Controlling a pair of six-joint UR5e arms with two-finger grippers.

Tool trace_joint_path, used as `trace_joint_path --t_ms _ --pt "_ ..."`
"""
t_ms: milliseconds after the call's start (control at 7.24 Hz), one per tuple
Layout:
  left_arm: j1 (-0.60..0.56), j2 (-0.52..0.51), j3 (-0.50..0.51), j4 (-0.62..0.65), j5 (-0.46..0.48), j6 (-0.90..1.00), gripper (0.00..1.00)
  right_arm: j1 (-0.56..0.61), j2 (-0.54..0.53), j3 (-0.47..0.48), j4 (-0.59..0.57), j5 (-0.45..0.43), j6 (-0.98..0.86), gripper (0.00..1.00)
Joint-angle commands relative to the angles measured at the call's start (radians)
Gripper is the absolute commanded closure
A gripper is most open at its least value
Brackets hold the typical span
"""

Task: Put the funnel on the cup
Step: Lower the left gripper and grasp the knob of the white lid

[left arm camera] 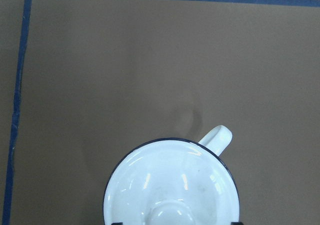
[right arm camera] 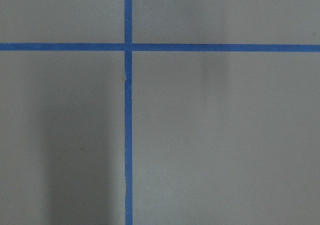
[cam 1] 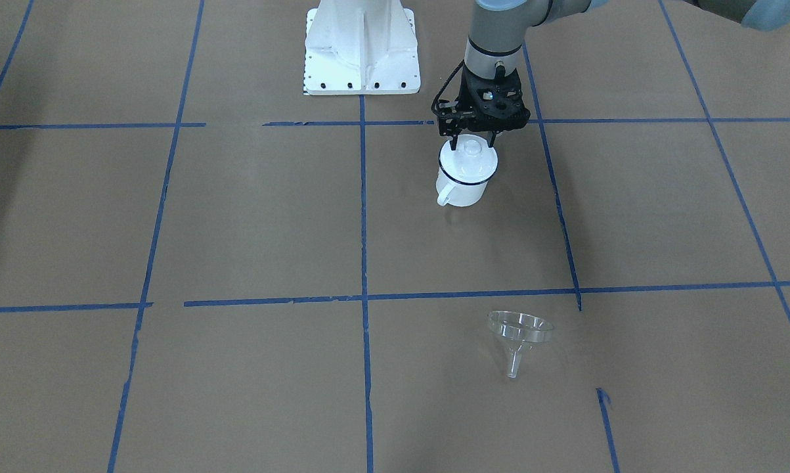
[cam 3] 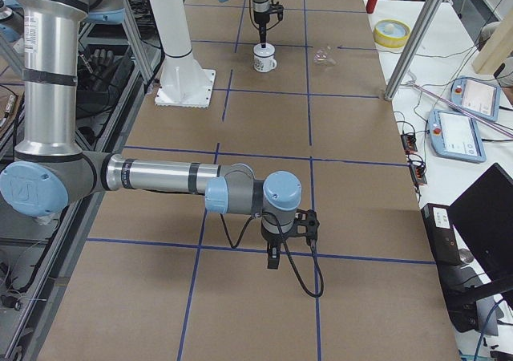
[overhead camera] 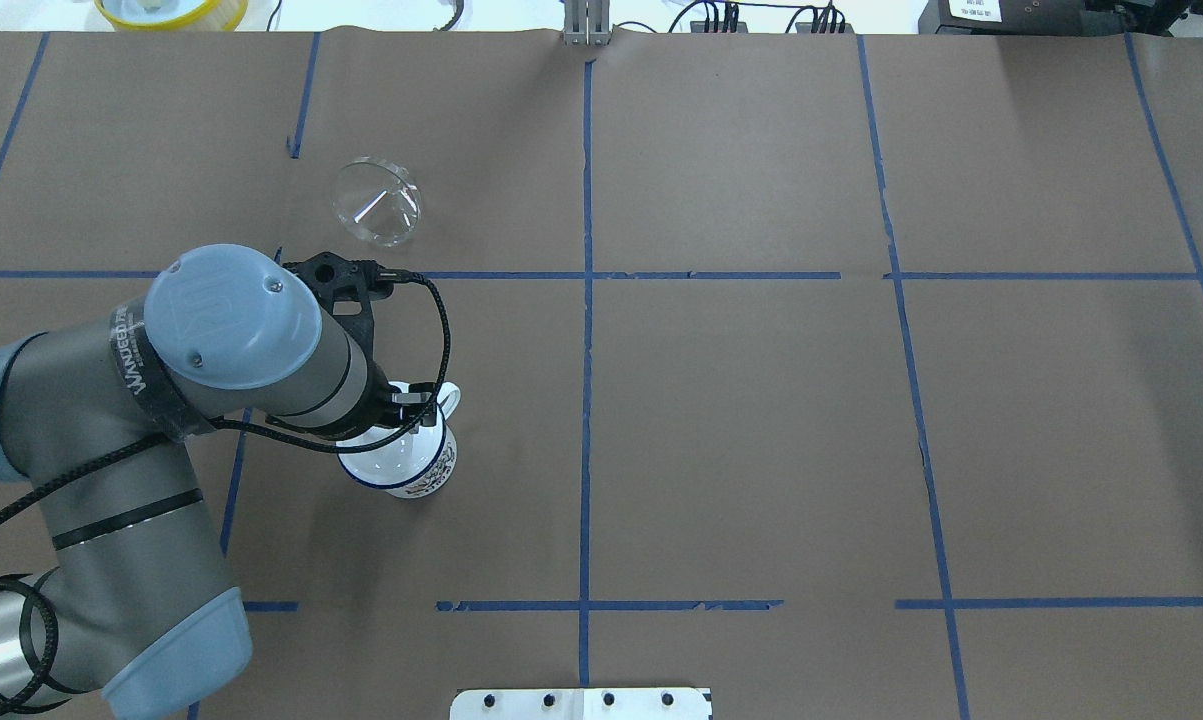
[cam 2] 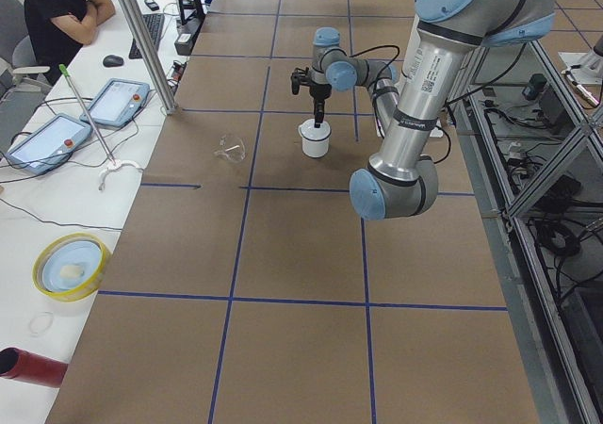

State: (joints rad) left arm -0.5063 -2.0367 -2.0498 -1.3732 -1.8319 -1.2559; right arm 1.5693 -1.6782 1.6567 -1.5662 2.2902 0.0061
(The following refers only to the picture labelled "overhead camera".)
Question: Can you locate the yellow white bowl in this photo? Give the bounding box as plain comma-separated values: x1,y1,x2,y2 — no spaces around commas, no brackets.
93,1,250,32

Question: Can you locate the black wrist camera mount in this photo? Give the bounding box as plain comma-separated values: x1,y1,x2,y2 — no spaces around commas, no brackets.
282,252,397,355

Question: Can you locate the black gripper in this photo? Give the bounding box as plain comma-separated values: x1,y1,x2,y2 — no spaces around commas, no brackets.
386,381,438,429

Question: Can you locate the white camera pole base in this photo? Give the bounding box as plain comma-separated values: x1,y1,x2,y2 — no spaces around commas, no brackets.
449,688,715,719

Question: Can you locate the grey aluminium post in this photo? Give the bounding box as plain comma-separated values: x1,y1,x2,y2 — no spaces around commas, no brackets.
561,0,614,47

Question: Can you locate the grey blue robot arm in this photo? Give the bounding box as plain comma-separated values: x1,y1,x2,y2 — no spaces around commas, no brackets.
0,243,442,719

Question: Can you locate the black box with label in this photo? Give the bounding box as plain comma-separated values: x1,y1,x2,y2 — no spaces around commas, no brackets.
915,1,1090,37

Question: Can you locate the white enamel mug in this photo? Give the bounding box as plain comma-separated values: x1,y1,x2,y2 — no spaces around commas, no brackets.
339,381,461,500

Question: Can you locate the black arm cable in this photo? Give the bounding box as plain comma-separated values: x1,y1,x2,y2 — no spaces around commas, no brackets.
0,268,454,553

